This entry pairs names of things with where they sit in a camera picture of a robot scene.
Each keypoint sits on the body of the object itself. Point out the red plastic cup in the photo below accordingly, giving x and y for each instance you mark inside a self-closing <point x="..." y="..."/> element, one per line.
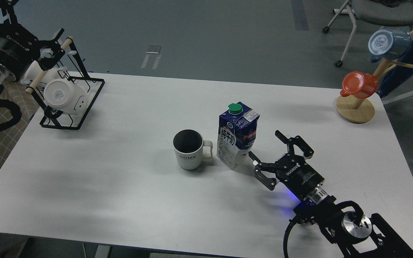
<point x="358" y="84"/>

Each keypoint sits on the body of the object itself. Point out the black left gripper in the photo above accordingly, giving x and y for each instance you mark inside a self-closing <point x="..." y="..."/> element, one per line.
<point x="19" y="49"/>

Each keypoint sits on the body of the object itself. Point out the wooden mug tree stand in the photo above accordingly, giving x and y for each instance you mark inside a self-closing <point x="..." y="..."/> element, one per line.
<point x="360" y="111"/>

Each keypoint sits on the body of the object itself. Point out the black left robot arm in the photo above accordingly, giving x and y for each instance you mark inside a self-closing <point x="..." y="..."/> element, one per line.
<point x="8" y="16"/>

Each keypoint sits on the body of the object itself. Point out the silver floor bracket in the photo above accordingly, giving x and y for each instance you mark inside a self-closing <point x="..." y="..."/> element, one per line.
<point x="152" y="51"/>

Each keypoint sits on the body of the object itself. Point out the blue milk carton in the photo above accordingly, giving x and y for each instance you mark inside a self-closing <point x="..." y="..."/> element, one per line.
<point x="237" y="132"/>

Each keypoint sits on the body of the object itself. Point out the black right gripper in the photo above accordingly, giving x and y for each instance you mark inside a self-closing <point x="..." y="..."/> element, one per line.
<point x="291" y="169"/>

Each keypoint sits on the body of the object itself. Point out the grey office chair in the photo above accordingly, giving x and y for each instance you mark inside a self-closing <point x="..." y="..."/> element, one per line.
<point x="385" y="13"/>

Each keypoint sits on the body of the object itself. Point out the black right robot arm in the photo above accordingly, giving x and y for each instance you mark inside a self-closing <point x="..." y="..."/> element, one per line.
<point x="343" y="224"/>

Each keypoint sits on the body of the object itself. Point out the white smiley cup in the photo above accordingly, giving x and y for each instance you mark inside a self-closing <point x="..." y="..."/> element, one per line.
<point x="63" y="95"/>

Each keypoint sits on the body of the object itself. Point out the black wire cup rack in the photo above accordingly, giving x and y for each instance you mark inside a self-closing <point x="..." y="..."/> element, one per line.
<point x="35" y="81"/>

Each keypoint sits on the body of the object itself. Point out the blue plastic cup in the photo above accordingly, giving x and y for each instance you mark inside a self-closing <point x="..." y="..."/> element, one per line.
<point x="390" y="44"/>

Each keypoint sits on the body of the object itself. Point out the white HOME mug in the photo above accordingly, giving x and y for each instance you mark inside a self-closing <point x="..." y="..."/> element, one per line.
<point x="191" y="149"/>

